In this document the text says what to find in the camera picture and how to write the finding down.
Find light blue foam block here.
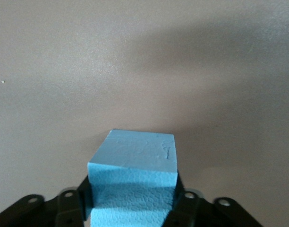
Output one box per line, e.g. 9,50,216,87
87,129,179,227

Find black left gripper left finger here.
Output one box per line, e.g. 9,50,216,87
0,175,94,227

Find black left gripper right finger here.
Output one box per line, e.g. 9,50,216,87
162,170,264,227

